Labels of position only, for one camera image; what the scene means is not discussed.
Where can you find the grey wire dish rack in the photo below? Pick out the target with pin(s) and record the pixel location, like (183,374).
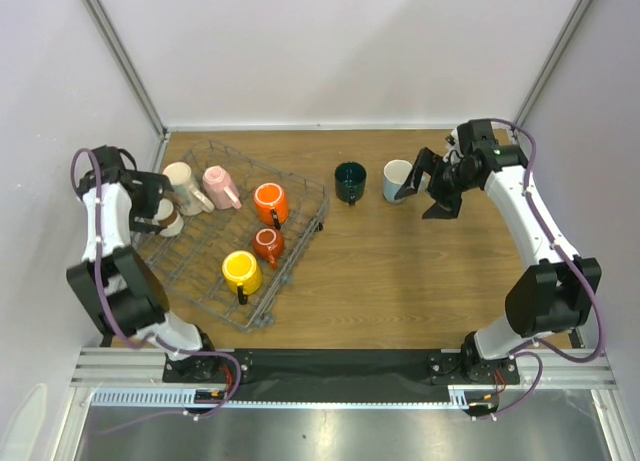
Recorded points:
(189,265)

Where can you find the red black patterned cup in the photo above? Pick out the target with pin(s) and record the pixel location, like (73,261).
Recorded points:
(268,244)

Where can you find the light blue mug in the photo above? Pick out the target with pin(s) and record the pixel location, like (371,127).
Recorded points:
(395,173)

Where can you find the steel brown tumbler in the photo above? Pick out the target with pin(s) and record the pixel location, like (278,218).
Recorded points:
(168,219)

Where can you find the dark green mug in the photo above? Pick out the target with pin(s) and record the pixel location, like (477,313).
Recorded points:
(350,181)

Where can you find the orange enamel mug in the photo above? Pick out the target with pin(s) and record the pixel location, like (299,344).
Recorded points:
(271,203)

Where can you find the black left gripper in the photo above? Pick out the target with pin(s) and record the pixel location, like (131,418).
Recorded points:
(154,186)

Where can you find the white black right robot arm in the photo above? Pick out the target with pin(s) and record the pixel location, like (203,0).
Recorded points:
(557,290)

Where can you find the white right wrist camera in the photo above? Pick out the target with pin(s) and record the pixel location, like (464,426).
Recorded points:
(452,141)

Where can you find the cream floral tall mug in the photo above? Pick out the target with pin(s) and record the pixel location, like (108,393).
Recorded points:
(187,195)

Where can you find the yellow enamel mug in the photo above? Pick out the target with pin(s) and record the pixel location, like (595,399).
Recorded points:
(242,274)

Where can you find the pink faceted mug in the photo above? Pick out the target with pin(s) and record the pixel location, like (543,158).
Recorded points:
(220,188)

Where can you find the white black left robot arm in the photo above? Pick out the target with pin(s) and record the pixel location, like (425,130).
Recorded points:
(115,286)

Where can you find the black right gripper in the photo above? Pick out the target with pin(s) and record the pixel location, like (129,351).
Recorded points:
(439,179)

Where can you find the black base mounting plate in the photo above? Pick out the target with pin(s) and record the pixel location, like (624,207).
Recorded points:
(362,375)

